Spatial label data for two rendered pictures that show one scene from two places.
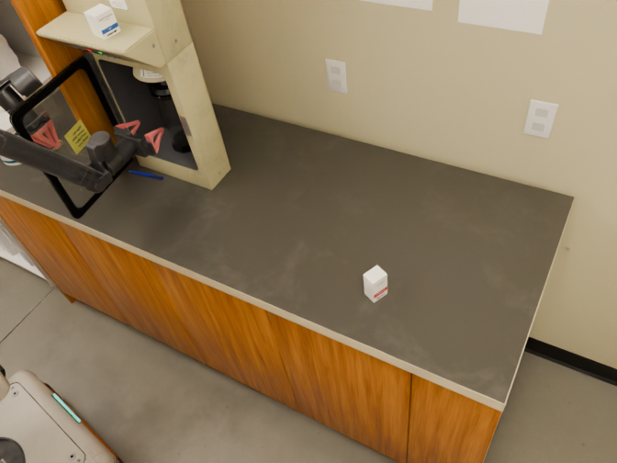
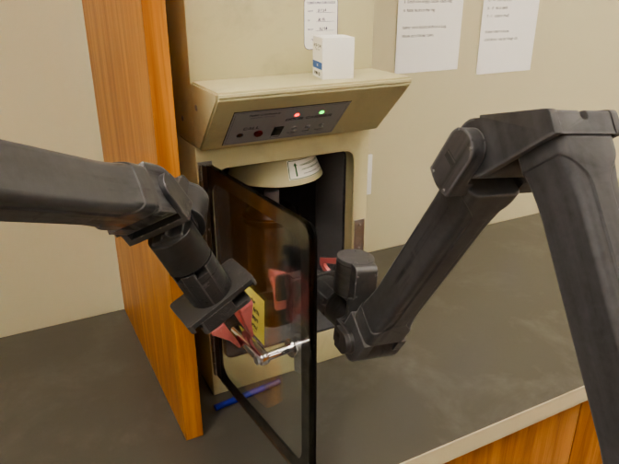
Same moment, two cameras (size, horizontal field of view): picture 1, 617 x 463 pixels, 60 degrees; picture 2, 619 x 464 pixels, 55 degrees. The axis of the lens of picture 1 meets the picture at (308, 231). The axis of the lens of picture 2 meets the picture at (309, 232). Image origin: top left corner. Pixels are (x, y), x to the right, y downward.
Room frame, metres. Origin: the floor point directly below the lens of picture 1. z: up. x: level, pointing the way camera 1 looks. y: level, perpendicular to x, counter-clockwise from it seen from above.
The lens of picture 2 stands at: (0.96, 1.28, 1.65)
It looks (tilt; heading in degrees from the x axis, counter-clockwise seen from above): 23 degrees down; 295
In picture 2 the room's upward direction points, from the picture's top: straight up
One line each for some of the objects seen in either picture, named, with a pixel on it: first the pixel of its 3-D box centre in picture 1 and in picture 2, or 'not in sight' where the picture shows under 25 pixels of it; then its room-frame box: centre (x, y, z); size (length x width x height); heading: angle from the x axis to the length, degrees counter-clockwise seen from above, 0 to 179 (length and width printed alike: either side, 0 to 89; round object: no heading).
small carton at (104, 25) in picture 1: (102, 21); (332, 56); (1.33, 0.41, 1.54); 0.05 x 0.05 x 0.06; 42
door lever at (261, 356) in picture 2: not in sight; (261, 342); (1.31, 0.69, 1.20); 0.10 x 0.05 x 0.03; 148
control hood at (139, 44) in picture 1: (101, 47); (304, 111); (1.36, 0.45, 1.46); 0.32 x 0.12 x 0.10; 53
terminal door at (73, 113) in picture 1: (79, 141); (255, 318); (1.36, 0.63, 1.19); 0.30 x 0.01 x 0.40; 148
